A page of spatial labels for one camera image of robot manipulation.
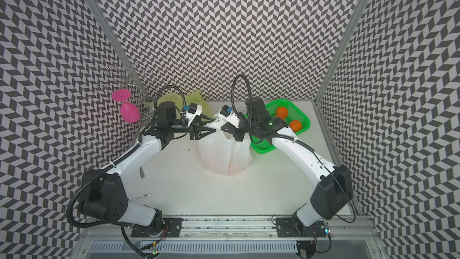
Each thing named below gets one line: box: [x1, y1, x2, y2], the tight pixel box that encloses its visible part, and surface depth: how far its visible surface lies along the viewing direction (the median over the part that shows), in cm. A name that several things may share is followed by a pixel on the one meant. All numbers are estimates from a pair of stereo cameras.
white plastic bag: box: [197, 115, 253, 176], surface depth 78 cm
